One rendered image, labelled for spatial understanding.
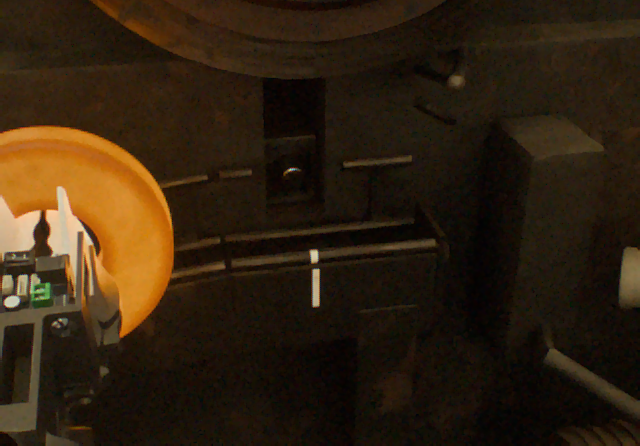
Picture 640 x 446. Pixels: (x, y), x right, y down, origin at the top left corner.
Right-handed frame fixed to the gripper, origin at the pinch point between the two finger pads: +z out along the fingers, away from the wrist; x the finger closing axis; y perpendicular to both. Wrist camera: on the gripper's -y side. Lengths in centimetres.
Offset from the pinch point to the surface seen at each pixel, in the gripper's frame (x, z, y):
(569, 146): -43.7, 12.0, -8.7
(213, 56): -12.1, 14.6, 1.8
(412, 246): -29.1, 9.4, -16.8
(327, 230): -22.4, 15.1, -19.4
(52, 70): 1.3, 23.2, -4.0
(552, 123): -44.7, 17.2, -10.1
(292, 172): -19.8, 20.8, -16.4
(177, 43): -9.5, 14.9, 3.0
